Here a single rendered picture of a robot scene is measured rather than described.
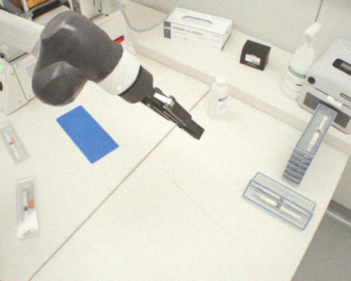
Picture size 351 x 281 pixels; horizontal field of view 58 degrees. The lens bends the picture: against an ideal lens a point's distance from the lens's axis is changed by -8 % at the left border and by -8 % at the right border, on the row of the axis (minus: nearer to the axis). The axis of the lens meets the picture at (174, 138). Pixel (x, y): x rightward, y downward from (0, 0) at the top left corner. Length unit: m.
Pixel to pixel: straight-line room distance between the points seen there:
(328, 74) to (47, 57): 0.73
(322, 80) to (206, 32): 0.45
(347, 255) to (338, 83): 1.04
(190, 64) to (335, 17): 0.52
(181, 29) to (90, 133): 0.50
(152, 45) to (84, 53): 0.71
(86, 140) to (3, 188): 0.28
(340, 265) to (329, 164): 0.83
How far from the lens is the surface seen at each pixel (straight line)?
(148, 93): 0.67
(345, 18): 1.22
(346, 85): 1.00
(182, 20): 1.31
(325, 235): 1.82
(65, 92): 0.63
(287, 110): 1.09
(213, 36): 1.23
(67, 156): 1.02
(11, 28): 0.72
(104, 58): 0.61
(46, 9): 1.21
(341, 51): 1.11
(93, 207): 0.91
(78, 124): 1.09
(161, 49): 1.26
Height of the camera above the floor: 1.54
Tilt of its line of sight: 51 degrees down
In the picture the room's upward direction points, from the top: straight up
